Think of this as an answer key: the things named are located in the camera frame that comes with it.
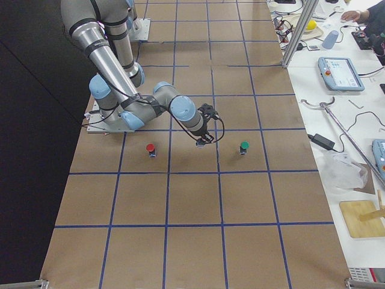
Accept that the wooden cutting board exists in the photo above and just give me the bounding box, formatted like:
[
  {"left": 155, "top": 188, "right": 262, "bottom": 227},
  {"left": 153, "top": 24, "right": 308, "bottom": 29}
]
[{"left": 339, "top": 200, "right": 384, "bottom": 239}]

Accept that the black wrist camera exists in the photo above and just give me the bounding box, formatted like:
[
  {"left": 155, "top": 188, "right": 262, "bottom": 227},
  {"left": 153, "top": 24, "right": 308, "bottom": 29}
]
[{"left": 198, "top": 103, "right": 220, "bottom": 121}]

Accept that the person's hand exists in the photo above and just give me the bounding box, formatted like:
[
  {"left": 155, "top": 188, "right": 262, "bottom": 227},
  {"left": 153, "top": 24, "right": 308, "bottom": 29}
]
[{"left": 340, "top": 10, "right": 370, "bottom": 23}]

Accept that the black power adapter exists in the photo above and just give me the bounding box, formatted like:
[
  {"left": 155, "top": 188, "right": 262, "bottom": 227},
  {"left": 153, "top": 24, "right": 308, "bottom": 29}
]
[{"left": 310, "top": 134, "right": 335, "bottom": 151}]

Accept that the aluminium frame post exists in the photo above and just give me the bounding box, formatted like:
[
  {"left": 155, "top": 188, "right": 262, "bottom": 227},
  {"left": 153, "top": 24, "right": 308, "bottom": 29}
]
[{"left": 281, "top": 0, "right": 318, "bottom": 68}]

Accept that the beige tray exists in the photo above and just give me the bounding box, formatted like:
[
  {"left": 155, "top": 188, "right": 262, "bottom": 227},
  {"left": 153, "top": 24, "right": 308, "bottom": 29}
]
[{"left": 283, "top": 14, "right": 324, "bottom": 40}]

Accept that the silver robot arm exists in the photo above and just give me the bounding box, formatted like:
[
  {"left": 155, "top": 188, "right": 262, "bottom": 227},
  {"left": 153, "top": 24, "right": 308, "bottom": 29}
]
[{"left": 61, "top": 1, "right": 219, "bottom": 146}]

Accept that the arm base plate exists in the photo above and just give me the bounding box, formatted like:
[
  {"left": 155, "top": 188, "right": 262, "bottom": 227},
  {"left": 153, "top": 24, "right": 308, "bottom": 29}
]
[
  {"left": 87, "top": 92, "right": 144, "bottom": 133},
  {"left": 130, "top": 19, "right": 151, "bottom": 42}
]

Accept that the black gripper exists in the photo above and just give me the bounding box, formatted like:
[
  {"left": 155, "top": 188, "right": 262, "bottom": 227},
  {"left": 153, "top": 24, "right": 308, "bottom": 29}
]
[{"left": 192, "top": 129, "right": 214, "bottom": 144}]

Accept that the blue plastic cup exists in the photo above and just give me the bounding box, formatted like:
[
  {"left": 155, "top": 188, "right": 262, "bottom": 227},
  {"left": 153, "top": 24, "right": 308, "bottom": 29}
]
[{"left": 321, "top": 30, "right": 339, "bottom": 50}]

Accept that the green push button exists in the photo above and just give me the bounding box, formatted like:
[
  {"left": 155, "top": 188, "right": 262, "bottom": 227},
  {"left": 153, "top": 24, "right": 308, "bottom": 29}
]
[{"left": 239, "top": 141, "right": 250, "bottom": 155}]

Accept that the yellow lemon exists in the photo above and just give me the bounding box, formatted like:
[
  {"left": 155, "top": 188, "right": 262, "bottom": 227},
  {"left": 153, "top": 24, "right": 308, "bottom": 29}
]
[{"left": 306, "top": 19, "right": 317, "bottom": 31}]

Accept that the blue teach pendant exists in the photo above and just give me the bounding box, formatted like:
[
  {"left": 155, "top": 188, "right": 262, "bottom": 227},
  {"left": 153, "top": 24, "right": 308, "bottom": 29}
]
[
  {"left": 318, "top": 57, "right": 365, "bottom": 92},
  {"left": 372, "top": 139, "right": 385, "bottom": 179}
]

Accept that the red push button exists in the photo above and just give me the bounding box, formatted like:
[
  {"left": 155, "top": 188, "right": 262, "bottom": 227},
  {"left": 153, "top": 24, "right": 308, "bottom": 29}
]
[{"left": 146, "top": 143, "right": 157, "bottom": 158}]

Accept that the clear plastic bag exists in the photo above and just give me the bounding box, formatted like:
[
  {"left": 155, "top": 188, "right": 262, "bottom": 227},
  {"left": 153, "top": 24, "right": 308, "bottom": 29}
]
[{"left": 316, "top": 151, "right": 369, "bottom": 193}]

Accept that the metal rod with hook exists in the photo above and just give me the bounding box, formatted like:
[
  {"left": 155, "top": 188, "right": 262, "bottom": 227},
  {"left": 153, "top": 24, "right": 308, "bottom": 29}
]
[{"left": 300, "top": 96, "right": 384, "bottom": 186}]

